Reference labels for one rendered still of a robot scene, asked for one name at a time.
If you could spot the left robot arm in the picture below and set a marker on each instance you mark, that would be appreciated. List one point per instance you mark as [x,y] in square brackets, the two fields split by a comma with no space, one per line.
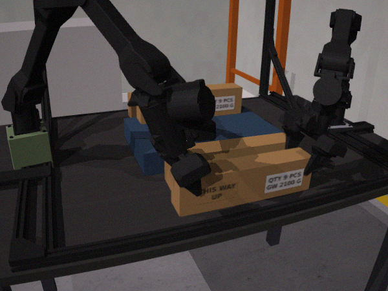
[334,57]

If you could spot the brown cardboard carton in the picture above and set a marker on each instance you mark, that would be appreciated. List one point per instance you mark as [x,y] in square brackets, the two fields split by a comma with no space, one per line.
[233,148]
[245,179]
[228,100]
[131,110]

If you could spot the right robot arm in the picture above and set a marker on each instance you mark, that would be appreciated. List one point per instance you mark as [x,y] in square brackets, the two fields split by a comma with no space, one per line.
[143,65]

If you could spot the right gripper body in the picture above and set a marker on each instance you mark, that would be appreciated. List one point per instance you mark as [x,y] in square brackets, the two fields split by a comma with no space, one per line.
[172,144]

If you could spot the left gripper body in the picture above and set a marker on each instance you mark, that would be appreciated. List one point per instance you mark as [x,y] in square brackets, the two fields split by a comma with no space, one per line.
[325,142]

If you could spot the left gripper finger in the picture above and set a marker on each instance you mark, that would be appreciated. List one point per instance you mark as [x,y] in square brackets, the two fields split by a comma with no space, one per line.
[316,159]
[293,138]

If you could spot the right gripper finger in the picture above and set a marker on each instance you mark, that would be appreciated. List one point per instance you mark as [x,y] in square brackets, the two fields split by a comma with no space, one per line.
[195,188]
[169,161]

